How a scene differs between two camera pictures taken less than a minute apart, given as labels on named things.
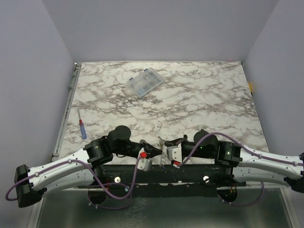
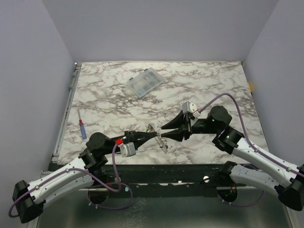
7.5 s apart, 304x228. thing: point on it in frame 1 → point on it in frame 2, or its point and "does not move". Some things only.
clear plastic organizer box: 145,81 does not move
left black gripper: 152,151 → 136,137
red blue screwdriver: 82,128 does not move
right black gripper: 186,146 → 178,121
